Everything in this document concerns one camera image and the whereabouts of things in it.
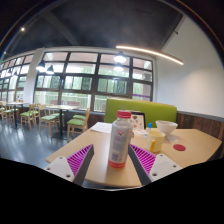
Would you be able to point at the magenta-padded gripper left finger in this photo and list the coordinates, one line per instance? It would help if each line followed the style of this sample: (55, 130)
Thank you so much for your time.
(60, 167)

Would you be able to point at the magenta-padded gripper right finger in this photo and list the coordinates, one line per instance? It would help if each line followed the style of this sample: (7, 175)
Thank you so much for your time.
(163, 166)

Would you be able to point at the red-capped clear drink bottle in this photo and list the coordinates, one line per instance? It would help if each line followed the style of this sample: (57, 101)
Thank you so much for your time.
(119, 140)

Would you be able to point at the flat round red coaster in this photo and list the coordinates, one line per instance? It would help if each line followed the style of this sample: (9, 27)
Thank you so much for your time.
(179, 147)

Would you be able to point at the yellow cup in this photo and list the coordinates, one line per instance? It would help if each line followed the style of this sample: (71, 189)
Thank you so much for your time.
(156, 140)

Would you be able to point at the clear plastic wrapper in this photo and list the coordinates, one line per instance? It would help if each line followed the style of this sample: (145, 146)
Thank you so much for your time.
(172, 138)

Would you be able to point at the white bowl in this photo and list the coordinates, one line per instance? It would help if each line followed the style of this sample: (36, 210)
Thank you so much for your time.
(166, 127)

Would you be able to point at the small blue-capped bottle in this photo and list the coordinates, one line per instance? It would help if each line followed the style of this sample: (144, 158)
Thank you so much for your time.
(149, 126)

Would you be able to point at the wooden chairs with green seats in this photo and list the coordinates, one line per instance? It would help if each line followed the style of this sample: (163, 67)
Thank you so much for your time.
(76, 122)

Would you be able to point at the black-framed picture stand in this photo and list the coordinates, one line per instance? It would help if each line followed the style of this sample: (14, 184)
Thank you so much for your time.
(138, 120)

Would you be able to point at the white paper sheet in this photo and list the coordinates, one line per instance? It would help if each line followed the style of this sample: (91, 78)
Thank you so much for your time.
(101, 127)

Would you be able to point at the green upholstered bench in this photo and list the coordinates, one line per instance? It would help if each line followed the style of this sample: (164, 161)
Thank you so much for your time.
(150, 110)

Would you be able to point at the wooden dining table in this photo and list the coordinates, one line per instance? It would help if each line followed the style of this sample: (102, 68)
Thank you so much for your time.
(15, 103)
(61, 107)

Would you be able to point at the long linear ceiling light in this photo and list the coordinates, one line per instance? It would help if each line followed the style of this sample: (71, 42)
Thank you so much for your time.
(150, 52)

